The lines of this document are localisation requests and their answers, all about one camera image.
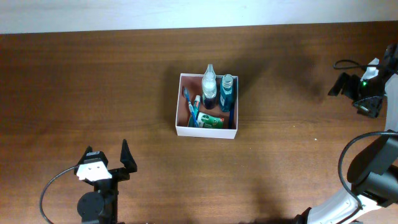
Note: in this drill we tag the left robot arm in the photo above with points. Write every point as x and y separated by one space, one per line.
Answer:
101 205

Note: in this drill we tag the clear pump soap bottle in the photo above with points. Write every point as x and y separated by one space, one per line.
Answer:
209 88

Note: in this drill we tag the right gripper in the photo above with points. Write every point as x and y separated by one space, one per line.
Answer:
371 110

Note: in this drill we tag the blue white toothbrush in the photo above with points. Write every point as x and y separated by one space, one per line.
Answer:
190 107

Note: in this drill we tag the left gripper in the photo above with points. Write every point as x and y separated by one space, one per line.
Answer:
126 159

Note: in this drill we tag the toothpaste tube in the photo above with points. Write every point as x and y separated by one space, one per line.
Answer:
192 122

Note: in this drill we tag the blue disposable razor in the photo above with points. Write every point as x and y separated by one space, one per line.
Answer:
231 117

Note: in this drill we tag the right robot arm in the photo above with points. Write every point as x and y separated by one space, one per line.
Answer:
371 181

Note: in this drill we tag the white cardboard box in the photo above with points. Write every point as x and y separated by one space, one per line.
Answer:
192 82

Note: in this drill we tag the green soap packet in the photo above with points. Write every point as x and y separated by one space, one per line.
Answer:
208 121

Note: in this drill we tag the blue mouthwash bottle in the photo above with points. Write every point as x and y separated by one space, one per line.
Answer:
226 92

